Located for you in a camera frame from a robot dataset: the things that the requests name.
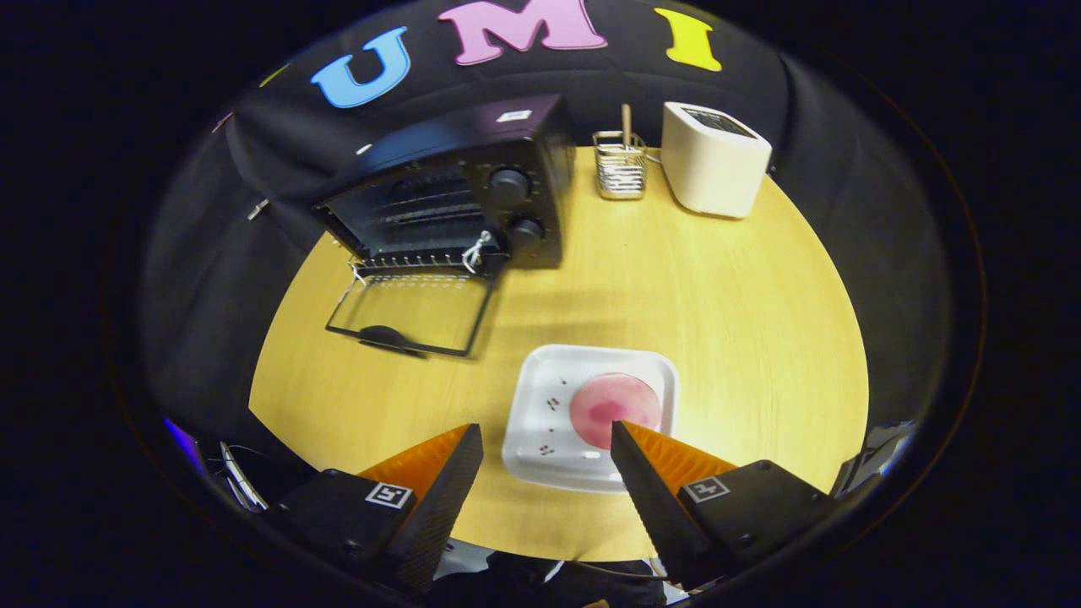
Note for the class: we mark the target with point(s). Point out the grey chair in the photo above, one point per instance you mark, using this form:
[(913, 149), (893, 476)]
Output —
[(878, 447)]

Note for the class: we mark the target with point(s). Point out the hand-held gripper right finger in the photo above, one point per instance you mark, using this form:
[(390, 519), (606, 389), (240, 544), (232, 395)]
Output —
[(650, 498)]

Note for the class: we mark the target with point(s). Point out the white square plate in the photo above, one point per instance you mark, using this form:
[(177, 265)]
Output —
[(549, 380)]

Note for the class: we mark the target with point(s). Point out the white pop-up toaster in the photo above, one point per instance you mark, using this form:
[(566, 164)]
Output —
[(714, 165)]

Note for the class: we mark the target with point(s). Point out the wooden stick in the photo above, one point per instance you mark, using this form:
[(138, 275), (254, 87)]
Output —
[(627, 122)]

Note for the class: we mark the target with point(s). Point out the pink clothes peg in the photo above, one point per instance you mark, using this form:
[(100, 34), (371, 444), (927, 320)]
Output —
[(221, 123)]

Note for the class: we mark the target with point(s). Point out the pink round ham slice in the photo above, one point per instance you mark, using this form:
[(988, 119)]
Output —
[(612, 404)]

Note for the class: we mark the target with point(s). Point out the black toaster oven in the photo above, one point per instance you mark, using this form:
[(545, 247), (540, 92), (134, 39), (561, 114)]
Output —
[(439, 135)]

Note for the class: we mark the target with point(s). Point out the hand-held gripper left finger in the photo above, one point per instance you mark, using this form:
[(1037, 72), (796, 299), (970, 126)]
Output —
[(443, 498)]

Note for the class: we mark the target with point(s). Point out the black backdrop cloth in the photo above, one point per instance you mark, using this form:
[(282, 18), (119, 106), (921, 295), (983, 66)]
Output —
[(279, 152)]

